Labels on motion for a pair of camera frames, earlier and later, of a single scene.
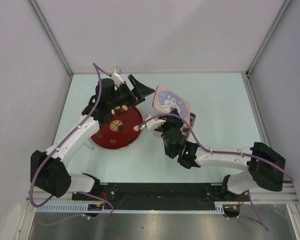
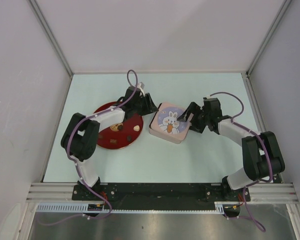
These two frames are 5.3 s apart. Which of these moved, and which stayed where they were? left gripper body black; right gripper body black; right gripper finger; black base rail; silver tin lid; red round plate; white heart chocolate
Moved: right gripper finger; right gripper body black; left gripper body black; silver tin lid
Stayed: black base rail; red round plate; white heart chocolate
